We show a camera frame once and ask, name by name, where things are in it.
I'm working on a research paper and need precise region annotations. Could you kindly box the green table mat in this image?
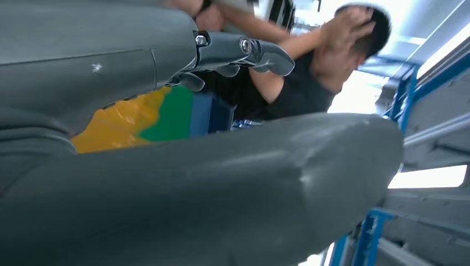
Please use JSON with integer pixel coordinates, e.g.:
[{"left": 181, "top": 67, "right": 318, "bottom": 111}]
[{"left": 139, "top": 85, "right": 195, "bottom": 142}]

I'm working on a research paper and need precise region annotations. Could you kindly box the person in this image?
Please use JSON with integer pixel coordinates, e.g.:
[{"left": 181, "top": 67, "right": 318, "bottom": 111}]
[{"left": 161, "top": 0, "right": 392, "bottom": 122}]

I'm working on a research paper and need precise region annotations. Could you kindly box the blue trolley frame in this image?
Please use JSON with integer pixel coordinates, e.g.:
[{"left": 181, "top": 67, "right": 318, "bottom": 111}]
[{"left": 328, "top": 51, "right": 470, "bottom": 266}]

